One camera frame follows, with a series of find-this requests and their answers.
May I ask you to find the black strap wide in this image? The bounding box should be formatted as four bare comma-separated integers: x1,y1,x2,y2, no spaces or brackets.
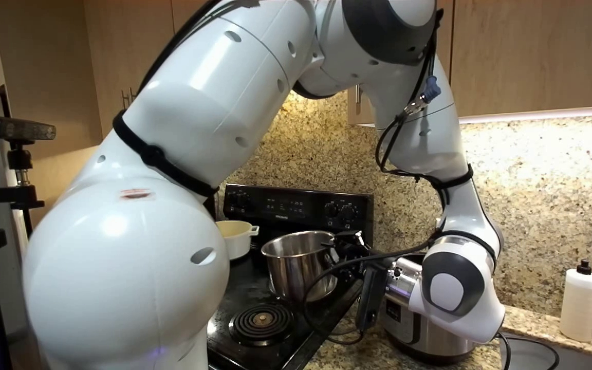
110,110,220,201

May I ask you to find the steel kitchen sink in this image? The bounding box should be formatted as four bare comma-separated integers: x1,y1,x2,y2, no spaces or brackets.
500,330,592,370

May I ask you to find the white bottle black cap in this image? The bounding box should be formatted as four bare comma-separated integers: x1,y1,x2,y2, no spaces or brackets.
559,259,592,343

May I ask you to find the black strap narrow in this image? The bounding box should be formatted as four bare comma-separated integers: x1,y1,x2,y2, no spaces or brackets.
424,162,476,190

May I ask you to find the cream pot with handles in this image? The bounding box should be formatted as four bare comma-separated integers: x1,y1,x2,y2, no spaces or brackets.
214,218,261,263

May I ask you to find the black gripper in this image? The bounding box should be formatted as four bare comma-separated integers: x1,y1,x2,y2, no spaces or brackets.
335,228,406,277

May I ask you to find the wooden upper cabinet long handle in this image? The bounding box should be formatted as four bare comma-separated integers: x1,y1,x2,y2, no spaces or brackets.
345,0,592,130

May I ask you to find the black cooker power cord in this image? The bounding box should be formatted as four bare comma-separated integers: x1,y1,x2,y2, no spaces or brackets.
493,330,563,370

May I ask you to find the silver electric pressure cooker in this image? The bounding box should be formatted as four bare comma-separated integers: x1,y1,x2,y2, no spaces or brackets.
379,256,478,365

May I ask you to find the black electric stove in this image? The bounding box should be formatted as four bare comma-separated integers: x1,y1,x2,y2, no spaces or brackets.
201,183,379,370

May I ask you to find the black stereo camera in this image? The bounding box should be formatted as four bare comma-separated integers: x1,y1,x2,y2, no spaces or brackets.
0,110,58,143

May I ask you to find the metal cooker pot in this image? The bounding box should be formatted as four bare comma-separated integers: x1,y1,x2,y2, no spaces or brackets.
258,228,344,305

